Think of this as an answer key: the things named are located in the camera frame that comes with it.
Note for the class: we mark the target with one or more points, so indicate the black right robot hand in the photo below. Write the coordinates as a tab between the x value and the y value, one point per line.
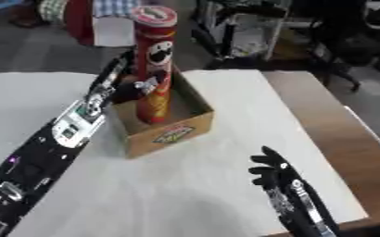
275	168

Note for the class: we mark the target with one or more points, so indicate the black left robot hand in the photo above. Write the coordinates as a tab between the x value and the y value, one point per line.
115	74

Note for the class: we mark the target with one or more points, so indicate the red cylindrical snack can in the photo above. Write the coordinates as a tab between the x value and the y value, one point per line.
154	58

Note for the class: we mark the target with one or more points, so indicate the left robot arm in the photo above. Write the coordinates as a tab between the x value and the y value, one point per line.
36	166

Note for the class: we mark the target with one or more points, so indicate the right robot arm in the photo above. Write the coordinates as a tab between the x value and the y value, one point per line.
301	209

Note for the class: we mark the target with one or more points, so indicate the tan cardboard box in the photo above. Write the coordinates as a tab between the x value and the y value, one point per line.
169	135

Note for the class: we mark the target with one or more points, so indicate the white panel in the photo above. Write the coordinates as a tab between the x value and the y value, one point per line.
113	31

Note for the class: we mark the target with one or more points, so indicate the red cloth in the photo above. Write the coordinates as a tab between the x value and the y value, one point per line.
78	21

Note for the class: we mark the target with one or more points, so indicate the checked cloth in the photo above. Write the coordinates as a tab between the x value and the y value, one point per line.
109	6

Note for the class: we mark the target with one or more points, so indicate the white shelf cart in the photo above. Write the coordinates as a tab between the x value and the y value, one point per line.
252	34

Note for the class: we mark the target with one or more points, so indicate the black office chair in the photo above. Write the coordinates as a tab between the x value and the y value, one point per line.
350	43

